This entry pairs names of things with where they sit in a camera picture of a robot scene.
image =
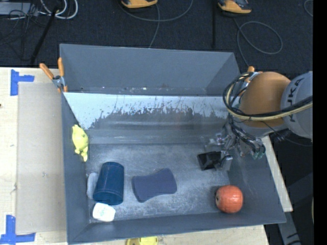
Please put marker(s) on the grey metal bin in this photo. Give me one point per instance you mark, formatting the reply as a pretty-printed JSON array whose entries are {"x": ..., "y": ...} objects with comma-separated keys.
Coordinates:
[{"x": 153, "y": 70}]

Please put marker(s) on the dark blue cup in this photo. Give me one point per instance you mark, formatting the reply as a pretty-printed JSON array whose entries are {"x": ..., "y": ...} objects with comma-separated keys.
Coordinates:
[{"x": 110, "y": 182}]

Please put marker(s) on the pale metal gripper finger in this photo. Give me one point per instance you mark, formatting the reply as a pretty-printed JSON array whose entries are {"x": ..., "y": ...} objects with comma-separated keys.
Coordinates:
[
  {"x": 214, "y": 142},
  {"x": 226, "y": 163}
]

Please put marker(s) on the pale flat board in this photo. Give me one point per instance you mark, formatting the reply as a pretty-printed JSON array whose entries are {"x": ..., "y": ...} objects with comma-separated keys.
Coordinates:
[{"x": 38, "y": 149}]

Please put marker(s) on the black box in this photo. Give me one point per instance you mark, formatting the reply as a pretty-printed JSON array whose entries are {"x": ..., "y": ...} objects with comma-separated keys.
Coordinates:
[{"x": 208, "y": 160}]

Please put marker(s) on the blue sponge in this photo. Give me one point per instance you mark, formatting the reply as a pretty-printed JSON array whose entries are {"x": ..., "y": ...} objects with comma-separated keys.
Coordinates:
[{"x": 154, "y": 185}]

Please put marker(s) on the yellow toy animal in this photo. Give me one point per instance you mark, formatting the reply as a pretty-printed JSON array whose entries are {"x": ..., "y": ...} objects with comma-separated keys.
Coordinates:
[{"x": 80, "y": 140}]

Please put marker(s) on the orange ball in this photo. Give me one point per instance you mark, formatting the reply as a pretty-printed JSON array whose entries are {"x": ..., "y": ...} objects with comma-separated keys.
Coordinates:
[{"x": 230, "y": 199}]

